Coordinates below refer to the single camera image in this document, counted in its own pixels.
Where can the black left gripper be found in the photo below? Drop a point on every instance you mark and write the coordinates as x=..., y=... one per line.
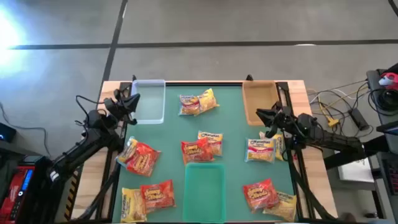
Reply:
x=118, y=109

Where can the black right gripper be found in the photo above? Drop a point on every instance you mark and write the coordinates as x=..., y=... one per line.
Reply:
x=283, y=118

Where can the red Savory Noodle pack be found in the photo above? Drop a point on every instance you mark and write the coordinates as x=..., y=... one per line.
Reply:
x=259, y=194
x=157, y=196
x=196, y=151
x=143, y=160

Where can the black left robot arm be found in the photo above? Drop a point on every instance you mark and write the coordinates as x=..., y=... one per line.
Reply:
x=93, y=137

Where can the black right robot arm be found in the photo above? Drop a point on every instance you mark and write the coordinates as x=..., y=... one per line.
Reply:
x=335, y=138

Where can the clear plastic bin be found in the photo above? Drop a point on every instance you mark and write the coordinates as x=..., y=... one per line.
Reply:
x=149, y=102

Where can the tan wooden bin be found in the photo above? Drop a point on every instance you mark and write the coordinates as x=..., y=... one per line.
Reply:
x=259, y=96

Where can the green table mat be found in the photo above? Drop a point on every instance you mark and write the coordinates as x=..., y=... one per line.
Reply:
x=230, y=130

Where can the black cart leg bar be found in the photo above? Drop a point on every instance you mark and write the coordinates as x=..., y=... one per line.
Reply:
x=342, y=161

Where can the black power strip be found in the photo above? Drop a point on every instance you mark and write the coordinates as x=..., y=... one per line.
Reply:
x=359, y=119

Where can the green plastic bin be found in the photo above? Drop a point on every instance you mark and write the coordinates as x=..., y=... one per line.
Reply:
x=203, y=193

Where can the white board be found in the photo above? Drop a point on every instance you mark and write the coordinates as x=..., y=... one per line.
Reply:
x=354, y=174

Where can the yellow-black hazard strip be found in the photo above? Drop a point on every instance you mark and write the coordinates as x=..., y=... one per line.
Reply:
x=70, y=202

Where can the grey cart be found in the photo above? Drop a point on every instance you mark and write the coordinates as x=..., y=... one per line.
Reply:
x=373, y=81

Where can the black laptop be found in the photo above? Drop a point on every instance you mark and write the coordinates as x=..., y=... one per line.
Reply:
x=387, y=129

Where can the small black device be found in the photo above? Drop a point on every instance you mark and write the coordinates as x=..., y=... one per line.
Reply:
x=7, y=133

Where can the red and white object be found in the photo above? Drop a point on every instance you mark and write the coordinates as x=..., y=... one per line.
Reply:
x=392, y=81

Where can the dark keypad panel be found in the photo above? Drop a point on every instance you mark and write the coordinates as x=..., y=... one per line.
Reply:
x=391, y=174

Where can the black crate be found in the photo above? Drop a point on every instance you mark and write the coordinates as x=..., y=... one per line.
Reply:
x=40, y=208

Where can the small black floor object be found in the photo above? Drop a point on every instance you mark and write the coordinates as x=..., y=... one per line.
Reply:
x=371, y=215

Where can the red equipment case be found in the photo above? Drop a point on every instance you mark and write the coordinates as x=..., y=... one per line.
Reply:
x=12, y=196

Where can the black aluminium frame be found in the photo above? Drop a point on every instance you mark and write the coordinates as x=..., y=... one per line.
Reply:
x=202, y=83

